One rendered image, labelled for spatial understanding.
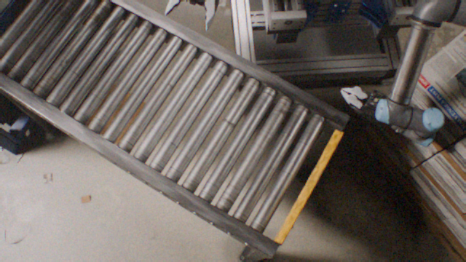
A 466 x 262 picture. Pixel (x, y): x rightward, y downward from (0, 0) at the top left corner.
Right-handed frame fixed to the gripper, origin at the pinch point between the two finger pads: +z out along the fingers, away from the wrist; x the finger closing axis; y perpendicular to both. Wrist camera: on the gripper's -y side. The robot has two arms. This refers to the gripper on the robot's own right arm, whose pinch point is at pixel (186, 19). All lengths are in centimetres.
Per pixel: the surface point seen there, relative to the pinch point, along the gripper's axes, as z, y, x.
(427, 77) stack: -32, 30, -81
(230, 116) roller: 6.7, 41.2, -21.0
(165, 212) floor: 39, 123, -11
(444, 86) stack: -31, 29, -88
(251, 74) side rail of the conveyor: -10.2, 41.0, -22.3
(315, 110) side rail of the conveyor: -6, 38, -47
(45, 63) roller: 12, 52, 49
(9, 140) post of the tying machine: 38, 121, 76
